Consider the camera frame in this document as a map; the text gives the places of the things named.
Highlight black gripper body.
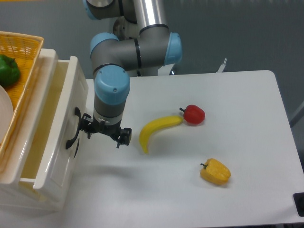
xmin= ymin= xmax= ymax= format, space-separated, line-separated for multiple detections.
xmin=89 ymin=116 xmax=122 ymax=140

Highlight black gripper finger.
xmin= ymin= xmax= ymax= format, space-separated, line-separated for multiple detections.
xmin=78 ymin=113 xmax=92 ymax=139
xmin=116 ymin=128 xmax=132 ymax=148

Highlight white drawer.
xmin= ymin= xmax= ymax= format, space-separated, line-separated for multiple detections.
xmin=35 ymin=133 xmax=81 ymax=213
xmin=20 ymin=56 xmax=88 ymax=199

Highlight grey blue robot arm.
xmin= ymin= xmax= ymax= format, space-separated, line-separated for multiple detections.
xmin=78 ymin=0 xmax=182 ymax=145

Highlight white drawer cabinet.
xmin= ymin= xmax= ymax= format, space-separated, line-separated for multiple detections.
xmin=0 ymin=49 xmax=86 ymax=210

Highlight yellow banana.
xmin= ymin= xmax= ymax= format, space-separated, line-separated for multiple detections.
xmin=139 ymin=115 xmax=183 ymax=154

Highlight red bell pepper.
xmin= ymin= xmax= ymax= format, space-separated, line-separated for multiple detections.
xmin=180 ymin=104 xmax=205 ymax=125

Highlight white plate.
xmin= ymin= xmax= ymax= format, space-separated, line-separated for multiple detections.
xmin=0 ymin=86 xmax=13 ymax=143

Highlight green bell pepper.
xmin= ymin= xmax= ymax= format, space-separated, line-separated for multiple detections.
xmin=0 ymin=54 xmax=20 ymax=87

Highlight yellow woven basket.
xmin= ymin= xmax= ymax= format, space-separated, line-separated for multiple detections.
xmin=0 ymin=31 xmax=44 ymax=162

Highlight yellow bell pepper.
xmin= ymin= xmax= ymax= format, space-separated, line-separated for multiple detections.
xmin=200 ymin=158 xmax=231 ymax=185

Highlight white clip behind table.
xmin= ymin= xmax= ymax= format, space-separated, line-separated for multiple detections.
xmin=217 ymin=58 xmax=227 ymax=73

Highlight black corner object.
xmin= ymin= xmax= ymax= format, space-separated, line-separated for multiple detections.
xmin=293 ymin=192 xmax=304 ymax=217

